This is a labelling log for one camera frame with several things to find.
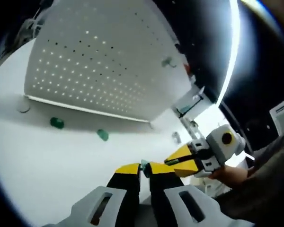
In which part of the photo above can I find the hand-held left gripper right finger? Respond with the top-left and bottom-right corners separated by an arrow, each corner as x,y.
148,162 -> 228,227

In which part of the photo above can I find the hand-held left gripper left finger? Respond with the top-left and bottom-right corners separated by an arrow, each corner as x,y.
70,162 -> 142,227

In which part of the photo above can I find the green hook assembly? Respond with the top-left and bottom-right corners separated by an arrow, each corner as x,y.
49,117 -> 65,130
96,129 -> 109,142
140,159 -> 151,178
161,56 -> 174,68

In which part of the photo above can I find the white perforated mounting plate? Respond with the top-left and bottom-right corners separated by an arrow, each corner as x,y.
18,0 -> 194,130

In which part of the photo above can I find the person's right hand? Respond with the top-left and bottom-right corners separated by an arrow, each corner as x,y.
209,165 -> 249,190

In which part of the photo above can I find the small grey object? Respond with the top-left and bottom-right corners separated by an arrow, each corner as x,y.
172,131 -> 182,144

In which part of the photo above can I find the white boxy device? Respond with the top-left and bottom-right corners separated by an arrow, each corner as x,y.
269,96 -> 284,142

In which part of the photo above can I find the ceiling light strip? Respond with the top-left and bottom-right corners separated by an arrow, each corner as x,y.
216,0 -> 242,105

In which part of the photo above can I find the black frame machine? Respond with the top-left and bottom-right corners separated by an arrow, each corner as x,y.
174,86 -> 206,119

